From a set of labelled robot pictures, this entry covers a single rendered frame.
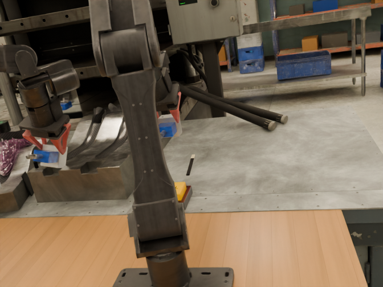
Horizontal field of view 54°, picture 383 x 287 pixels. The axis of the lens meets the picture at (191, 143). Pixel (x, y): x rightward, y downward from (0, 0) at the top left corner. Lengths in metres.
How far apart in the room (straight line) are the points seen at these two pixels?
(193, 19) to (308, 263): 1.22
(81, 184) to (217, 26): 0.95
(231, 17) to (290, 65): 2.94
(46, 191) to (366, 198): 0.77
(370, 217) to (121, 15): 0.60
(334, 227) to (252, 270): 0.19
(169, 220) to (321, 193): 0.40
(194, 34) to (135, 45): 1.12
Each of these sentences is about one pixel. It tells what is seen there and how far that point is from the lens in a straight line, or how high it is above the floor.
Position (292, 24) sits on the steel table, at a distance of 4.28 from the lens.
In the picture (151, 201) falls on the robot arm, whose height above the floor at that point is 0.96.
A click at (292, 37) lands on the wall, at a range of 7.45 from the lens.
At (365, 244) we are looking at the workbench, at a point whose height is 0.68.
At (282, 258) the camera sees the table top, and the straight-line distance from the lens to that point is 0.69.
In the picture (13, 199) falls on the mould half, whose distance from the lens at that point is 1.08.
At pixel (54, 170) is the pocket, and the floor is 0.87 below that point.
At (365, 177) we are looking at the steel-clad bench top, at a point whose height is 0.80.
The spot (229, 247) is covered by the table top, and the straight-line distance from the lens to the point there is 0.72.
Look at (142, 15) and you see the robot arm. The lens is 0.58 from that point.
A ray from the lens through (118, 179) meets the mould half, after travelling 0.94.
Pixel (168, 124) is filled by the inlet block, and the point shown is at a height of 0.95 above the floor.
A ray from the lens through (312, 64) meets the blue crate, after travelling 4.54.
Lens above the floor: 1.22
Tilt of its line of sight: 20 degrees down
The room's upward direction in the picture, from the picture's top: 10 degrees counter-clockwise
